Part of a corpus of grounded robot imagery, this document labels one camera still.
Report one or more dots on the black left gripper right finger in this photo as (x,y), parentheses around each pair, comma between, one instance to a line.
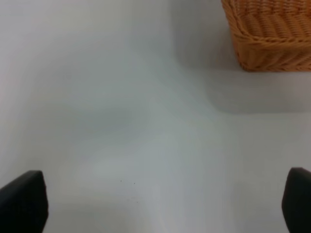
(296,201)

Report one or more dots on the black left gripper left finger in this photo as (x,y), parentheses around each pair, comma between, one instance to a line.
(24,206)

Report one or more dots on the orange wicker basket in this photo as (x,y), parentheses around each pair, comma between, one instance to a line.
(270,35)

